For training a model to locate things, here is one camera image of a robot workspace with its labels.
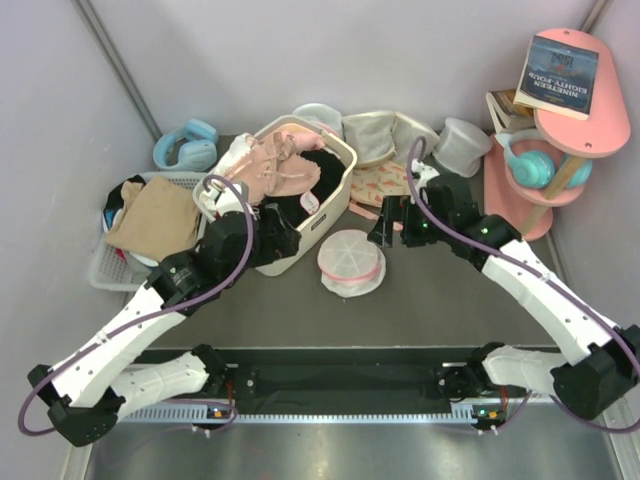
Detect blue paperback book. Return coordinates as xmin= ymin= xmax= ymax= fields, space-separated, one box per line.
xmin=513 ymin=35 xmax=599 ymax=120

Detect cream plastic laundry basket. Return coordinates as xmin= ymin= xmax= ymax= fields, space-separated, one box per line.
xmin=192 ymin=113 xmax=358 ymax=277

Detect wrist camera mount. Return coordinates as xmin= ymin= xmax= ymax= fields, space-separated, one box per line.
xmin=193 ymin=180 xmax=248 ymax=222
xmin=411 ymin=160 xmax=440 ymax=197

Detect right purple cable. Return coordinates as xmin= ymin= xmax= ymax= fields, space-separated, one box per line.
xmin=405 ymin=135 xmax=640 ymax=434

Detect grey mesh laundry bag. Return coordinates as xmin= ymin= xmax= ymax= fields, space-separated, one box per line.
xmin=342 ymin=110 xmax=440 ymax=168

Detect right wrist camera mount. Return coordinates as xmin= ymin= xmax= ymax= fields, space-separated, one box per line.
xmin=411 ymin=160 xmax=440 ymax=197

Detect light blue headphones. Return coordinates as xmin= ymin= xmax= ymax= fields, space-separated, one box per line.
xmin=152 ymin=119 xmax=219 ymax=172

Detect white garment in basket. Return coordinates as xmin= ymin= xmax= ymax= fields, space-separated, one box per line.
xmin=212 ymin=133 xmax=256 ymax=176

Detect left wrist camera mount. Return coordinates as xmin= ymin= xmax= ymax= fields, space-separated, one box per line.
xmin=193 ymin=180 xmax=248 ymax=222

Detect grey plastic tray basket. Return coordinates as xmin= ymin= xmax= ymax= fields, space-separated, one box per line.
xmin=88 ymin=171 xmax=205 ymax=293

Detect stacked books on shelf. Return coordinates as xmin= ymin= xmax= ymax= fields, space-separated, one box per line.
xmin=485 ymin=89 xmax=535 ymax=134

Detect teal headphones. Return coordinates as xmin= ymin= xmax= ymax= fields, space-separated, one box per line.
xmin=494 ymin=130 xmax=594 ymax=190

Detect white mesh bag behind basket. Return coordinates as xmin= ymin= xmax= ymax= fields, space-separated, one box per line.
xmin=292 ymin=103 xmax=344 ymax=139

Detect white pink-trimmed mesh laundry bag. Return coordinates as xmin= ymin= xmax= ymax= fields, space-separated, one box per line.
xmin=317 ymin=229 xmax=386 ymax=299

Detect pink tiered side shelf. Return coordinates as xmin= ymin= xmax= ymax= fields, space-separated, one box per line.
xmin=484 ymin=28 xmax=631 ymax=240

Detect beige folded garment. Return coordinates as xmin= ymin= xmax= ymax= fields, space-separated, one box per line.
xmin=105 ymin=176 xmax=200 ymax=262

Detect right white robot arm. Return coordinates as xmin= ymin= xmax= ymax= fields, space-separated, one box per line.
xmin=368 ymin=174 xmax=639 ymax=421

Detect pink bra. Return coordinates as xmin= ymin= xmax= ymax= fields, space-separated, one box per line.
xmin=221 ymin=132 xmax=320 ymax=206

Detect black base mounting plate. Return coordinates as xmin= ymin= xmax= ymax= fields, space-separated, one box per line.
xmin=217 ymin=347 xmax=473 ymax=416

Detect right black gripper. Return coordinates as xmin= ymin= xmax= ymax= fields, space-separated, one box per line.
xmin=368 ymin=195 xmax=453 ymax=248

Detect grey slotted cable duct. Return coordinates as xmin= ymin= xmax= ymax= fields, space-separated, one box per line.
xmin=119 ymin=402 xmax=501 ymax=426

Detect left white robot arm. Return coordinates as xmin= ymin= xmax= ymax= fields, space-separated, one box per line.
xmin=28 ymin=204 xmax=301 ymax=447

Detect black garment in basket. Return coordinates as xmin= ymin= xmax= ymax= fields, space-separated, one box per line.
xmin=258 ymin=150 xmax=346 ymax=227

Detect white cylindrical mesh bag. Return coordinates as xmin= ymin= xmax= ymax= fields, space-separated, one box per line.
xmin=433 ymin=117 xmax=493 ymax=178

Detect pink garment in basket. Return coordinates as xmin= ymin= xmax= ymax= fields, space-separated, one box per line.
xmin=281 ymin=130 xmax=325 ymax=154

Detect patterned flat laundry bag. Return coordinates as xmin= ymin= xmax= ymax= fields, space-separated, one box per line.
xmin=349 ymin=161 xmax=410 ymax=220

